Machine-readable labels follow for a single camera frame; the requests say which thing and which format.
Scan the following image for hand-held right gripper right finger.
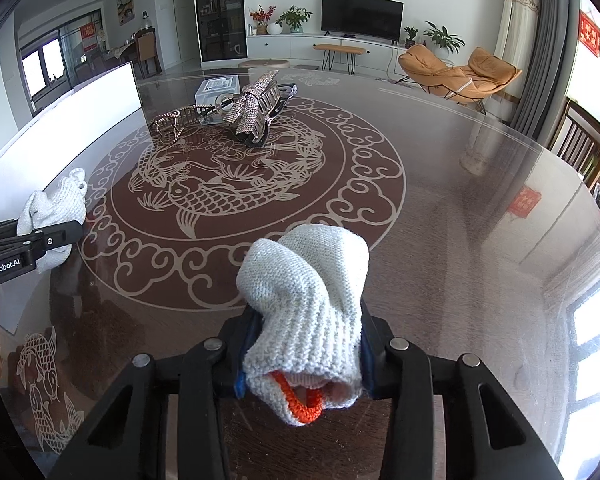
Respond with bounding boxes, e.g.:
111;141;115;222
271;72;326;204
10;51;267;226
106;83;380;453
357;300;566;480

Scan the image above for window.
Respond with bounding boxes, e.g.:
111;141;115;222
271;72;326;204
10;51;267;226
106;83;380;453
20;37;66;96

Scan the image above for green potted plant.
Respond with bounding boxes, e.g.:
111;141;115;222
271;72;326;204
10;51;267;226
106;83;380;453
276;5;313;33

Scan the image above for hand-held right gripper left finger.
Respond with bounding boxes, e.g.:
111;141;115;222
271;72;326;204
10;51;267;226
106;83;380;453
60;305;262;480

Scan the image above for white television cabinet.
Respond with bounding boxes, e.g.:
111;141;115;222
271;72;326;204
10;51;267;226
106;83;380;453
245;32;421;74

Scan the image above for red wall decoration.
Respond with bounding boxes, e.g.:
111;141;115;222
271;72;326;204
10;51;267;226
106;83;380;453
577;9;600;58

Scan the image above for floral covered standing air conditioner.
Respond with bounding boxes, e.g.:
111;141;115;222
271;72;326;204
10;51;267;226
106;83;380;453
492;0;541;91

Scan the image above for red flowers in vase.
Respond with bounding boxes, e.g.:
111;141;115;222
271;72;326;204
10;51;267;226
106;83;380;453
248;5;277;36

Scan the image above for dark glass display cabinet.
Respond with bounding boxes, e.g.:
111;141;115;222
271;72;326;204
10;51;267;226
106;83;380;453
192;0;248;66

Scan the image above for dark wooden chair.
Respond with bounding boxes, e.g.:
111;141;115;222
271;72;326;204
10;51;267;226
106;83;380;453
547;97;600;193

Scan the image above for rhinestone hair claw clip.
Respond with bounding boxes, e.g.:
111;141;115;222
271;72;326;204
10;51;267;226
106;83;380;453
222;72;286;149

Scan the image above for large leafy potted plant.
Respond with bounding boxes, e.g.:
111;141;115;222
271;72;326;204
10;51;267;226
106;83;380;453
423;21;466;58

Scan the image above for orange lounge chair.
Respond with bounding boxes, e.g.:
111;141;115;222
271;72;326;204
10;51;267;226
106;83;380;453
397;43;523;107

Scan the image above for black television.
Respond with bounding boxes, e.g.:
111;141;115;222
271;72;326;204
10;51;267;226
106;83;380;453
321;0;405;42

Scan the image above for brown dining chair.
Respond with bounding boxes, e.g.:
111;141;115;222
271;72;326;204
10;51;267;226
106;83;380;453
135;32;161;78

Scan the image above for wooden bench hairpin legs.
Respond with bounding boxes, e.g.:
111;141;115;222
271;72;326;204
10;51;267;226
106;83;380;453
312;43;368;72

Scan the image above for grey curtain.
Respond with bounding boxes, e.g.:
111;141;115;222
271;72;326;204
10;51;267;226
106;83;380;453
510;0;581;136

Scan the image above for white knit glove orange cuff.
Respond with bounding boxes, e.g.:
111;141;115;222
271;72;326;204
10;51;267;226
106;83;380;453
16;168;88;275
236;225;370;428

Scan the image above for clear plastic box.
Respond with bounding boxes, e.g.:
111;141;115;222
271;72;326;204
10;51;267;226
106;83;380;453
195;75;242;111

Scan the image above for round beige pouf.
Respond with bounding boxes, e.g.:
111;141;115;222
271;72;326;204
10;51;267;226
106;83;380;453
237;58;293;71

